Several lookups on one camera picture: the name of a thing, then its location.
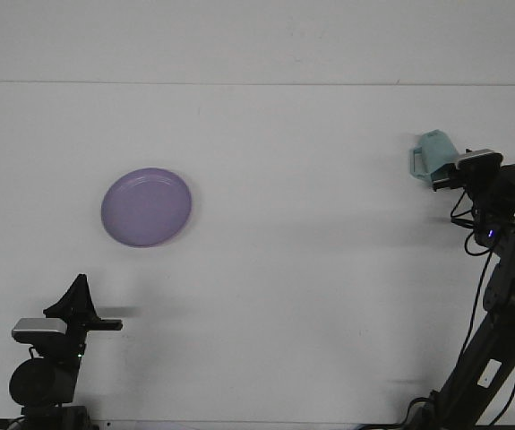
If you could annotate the pale blue faceted cup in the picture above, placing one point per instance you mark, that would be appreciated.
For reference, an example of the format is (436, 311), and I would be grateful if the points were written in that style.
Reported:
(434, 150)

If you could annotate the pale purple round plate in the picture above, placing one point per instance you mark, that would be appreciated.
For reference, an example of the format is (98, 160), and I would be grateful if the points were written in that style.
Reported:
(146, 207)

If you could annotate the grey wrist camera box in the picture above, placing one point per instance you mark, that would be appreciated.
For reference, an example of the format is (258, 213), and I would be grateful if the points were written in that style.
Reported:
(478, 157)
(37, 329)

